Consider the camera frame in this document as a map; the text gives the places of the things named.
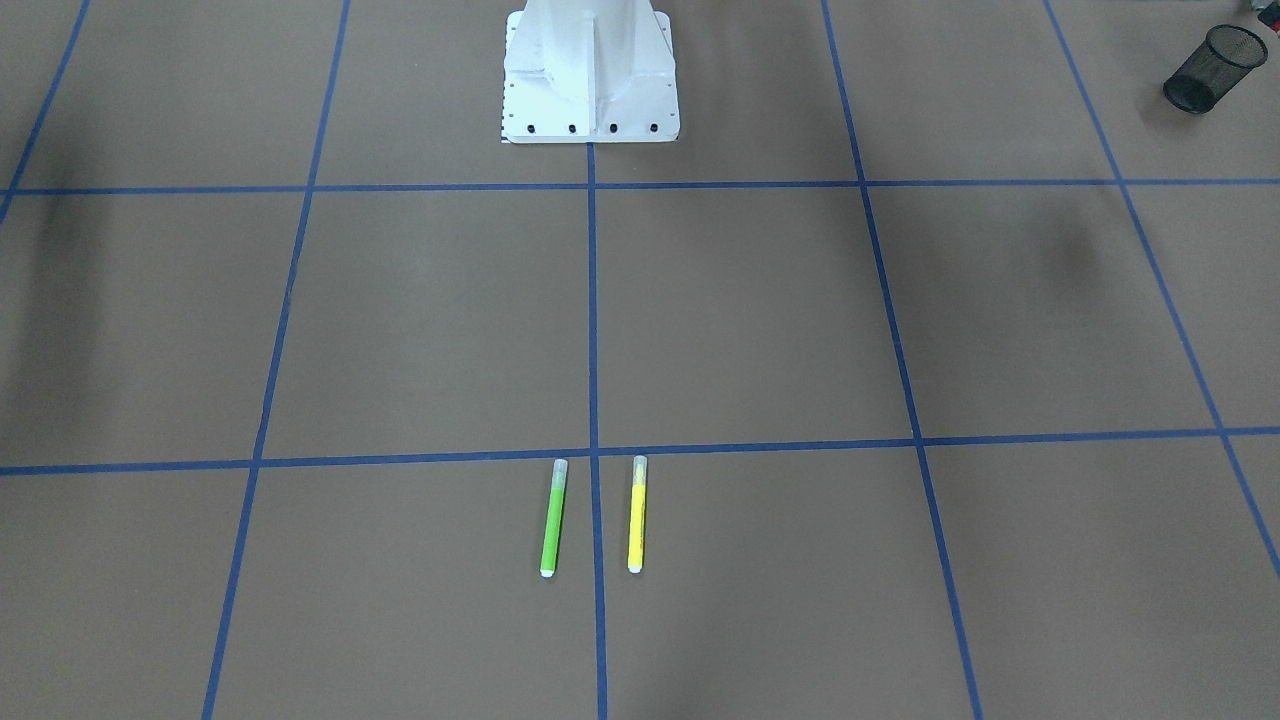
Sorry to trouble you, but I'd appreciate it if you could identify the yellow marker pen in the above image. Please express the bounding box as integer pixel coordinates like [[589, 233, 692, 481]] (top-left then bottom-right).
[[626, 455, 648, 575]]

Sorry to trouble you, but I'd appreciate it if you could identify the green marker pen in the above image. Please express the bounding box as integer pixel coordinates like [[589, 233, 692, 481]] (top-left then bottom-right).
[[539, 457, 570, 579]]

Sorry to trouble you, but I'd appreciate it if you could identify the brown paper table cover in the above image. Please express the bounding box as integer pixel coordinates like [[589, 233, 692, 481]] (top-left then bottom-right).
[[3, 1, 1277, 719]]

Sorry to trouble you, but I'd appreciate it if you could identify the black solid cup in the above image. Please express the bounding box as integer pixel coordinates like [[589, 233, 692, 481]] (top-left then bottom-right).
[[1162, 24, 1268, 115]]

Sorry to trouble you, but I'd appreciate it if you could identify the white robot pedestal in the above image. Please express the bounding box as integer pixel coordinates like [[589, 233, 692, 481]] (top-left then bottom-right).
[[500, 1, 681, 143]]

